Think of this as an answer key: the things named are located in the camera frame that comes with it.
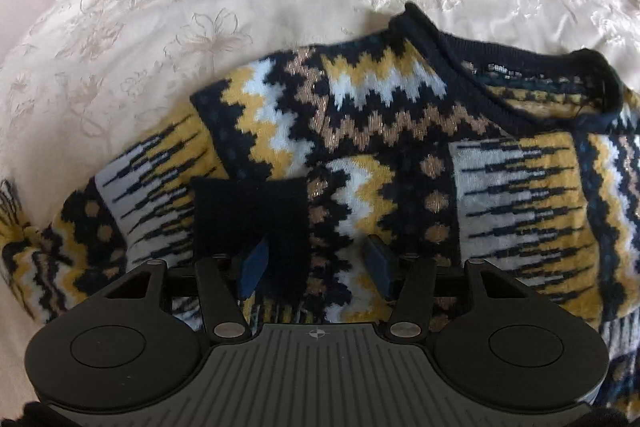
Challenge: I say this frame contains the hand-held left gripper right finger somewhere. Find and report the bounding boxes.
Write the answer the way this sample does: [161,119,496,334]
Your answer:
[362,234,534,341]

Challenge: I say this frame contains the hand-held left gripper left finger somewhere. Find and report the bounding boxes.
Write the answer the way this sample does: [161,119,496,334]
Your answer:
[102,237,271,341]

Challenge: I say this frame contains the zigzag patterned knit sweater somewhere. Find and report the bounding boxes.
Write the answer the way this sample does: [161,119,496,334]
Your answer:
[0,1,640,425]

